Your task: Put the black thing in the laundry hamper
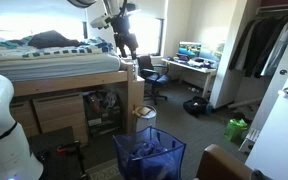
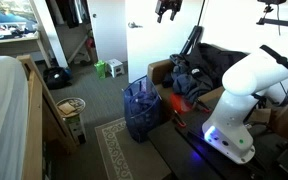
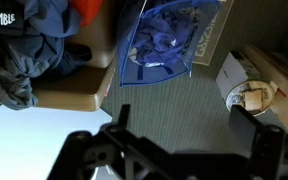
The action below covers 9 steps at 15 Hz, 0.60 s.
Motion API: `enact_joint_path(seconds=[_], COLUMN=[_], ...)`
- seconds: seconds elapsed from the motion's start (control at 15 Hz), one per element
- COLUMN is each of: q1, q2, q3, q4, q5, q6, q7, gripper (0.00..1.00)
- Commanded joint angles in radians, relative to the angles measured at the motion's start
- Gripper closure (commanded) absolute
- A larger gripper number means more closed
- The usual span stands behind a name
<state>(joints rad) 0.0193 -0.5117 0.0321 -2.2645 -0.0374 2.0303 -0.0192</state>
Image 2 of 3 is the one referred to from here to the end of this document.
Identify dark hanging clothes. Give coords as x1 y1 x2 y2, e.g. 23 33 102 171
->
55 0 92 30

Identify white door with round knob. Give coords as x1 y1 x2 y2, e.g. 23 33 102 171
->
86 0 129 63

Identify black tripod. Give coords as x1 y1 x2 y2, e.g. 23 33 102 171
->
179 0 208 56

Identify beige patterned rug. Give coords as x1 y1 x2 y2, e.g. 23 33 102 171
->
94 116 173 180

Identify brown cardboard box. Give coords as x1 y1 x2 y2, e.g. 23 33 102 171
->
249 94 288 142

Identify green bag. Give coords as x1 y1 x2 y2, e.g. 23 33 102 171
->
93 59 108 80

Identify orange fabric item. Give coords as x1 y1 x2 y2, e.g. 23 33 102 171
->
168 92 196 116

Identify black camera cable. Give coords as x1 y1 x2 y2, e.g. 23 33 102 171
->
276 3 282 37

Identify brown sofa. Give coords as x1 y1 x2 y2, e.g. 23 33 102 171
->
146 43 252 129

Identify white step stool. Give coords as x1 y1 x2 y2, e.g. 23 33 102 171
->
105 58 125 79

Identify black strap on arm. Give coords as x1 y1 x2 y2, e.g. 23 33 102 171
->
259 44 288 78

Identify blue mesh laundry hamper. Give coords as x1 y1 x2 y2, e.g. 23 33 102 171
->
122 75 162 144

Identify black robot table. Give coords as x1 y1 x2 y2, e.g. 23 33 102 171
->
146 98 288 180

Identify dark green cardboard box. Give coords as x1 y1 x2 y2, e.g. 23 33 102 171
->
65 113 88 145

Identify round decorated tray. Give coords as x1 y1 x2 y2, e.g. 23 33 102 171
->
55 96 87 119

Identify red black clamp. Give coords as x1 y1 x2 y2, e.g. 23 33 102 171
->
171 111 188 129
192 98 213 115

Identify white door with lever handle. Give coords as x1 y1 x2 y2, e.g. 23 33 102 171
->
124 0 207 84

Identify black jacket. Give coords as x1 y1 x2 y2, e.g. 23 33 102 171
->
180 42 249 101

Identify navy blue garment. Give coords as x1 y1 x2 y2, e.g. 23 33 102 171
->
161 53 215 103

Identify wooden bed frame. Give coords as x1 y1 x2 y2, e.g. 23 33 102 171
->
16 54 79 180

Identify wooden desk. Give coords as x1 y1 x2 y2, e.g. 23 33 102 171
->
0 31 52 68

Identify black bag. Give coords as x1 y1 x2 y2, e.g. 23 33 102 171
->
42 66 74 91

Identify metal door lever handle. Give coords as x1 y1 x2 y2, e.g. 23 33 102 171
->
127 21 144 30

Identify white bed mattress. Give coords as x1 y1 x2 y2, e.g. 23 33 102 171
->
0 54 30 180

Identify black glove with white print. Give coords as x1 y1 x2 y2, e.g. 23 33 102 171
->
188 66 202 78

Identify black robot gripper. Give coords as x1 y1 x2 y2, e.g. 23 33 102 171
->
154 0 184 24

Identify clutter of desk items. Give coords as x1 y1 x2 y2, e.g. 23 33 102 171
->
0 22 39 40

